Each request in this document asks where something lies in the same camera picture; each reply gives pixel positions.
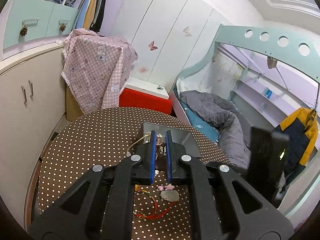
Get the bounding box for gold chain necklace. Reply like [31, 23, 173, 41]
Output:
[126, 132, 166, 158]

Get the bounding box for grey metal jewelry box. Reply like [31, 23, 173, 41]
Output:
[138, 122, 202, 158]

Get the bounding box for pink flower hair clip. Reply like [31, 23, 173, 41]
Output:
[157, 184, 175, 192]

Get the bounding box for grey stone pendant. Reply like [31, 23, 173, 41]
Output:
[160, 190, 180, 203]

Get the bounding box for grey duvet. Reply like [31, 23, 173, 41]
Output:
[180, 90, 252, 170]

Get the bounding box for yellow navy jacket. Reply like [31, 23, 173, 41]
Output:
[275, 107, 318, 178]

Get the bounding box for brown polka dot tablecloth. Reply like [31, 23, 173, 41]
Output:
[36, 107, 228, 239]

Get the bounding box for teal bed sheet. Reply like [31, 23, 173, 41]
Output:
[183, 106, 219, 143]

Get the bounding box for red storage box white lid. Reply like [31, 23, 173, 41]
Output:
[119, 77, 172, 114]

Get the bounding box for pink checkered bear cloth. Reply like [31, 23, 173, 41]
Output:
[61, 28, 138, 114]

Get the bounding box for cream low cabinet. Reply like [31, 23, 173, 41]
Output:
[1, 44, 66, 226]

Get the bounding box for white wardrobe with butterflies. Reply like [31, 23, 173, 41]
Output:
[111, 0, 230, 90]

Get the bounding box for hanging clothes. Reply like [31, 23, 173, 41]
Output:
[73, 0, 106, 33]

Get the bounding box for teal drawer shelf unit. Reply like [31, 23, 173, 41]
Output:
[1, 0, 86, 60]

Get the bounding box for teal bunk bed frame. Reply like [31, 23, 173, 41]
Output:
[170, 23, 320, 221]

